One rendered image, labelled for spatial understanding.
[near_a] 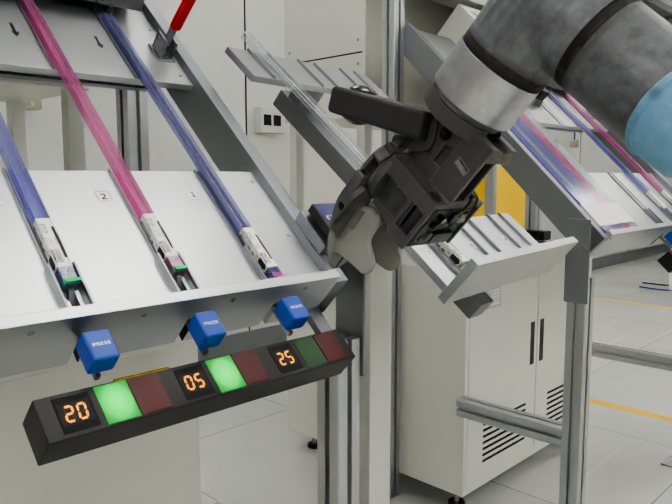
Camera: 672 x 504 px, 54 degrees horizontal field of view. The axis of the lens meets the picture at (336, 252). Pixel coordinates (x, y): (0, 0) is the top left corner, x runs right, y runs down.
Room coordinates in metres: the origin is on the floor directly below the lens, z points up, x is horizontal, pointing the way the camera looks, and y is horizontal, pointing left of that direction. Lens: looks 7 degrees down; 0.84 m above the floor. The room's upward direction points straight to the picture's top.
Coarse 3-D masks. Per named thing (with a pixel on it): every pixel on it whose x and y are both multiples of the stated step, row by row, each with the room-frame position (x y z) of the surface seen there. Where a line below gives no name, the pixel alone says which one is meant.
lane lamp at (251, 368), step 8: (248, 352) 0.64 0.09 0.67; (240, 360) 0.63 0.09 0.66; (248, 360) 0.63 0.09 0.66; (256, 360) 0.64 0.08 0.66; (240, 368) 0.62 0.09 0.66; (248, 368) 0.63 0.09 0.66; (256, 368) 0.63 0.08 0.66; (264, 368) 0.64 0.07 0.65; (248, 376) 0.62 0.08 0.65; (256, 376) 0.62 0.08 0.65; (264, 376) 0.63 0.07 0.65; (248, 384) 0.61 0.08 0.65
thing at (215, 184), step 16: (112, 16) 0.97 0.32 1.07; (112, 32) 0.95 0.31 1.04; (128, 48) 0.93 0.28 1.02; (144, 64) 0.92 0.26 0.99; (144, 80) 0.89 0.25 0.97; (160, 96) 0.88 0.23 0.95; (176, 128) 0.84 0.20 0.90; (192, 144) 0.83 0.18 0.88; (192, 160) 0.82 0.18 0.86; (208, 176) 0.80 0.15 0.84; (224, 192) 0.78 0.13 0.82; (224, 208) 0.77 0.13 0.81; (240, 224) 0.75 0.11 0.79; (272, 272) 0.72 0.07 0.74
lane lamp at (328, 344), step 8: (312, 336) 0.71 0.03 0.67; (320, 336) 0.71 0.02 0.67; (328, 336) 0.72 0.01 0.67; (320, 344) 0.70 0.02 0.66; (328, 344) 0.71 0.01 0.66; (336, 344) 0.72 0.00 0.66; (328, 352) 0.70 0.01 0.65; (336, 352) 0.71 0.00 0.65; (344, 352) 0.71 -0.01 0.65; (328, 360) 0.69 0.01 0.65
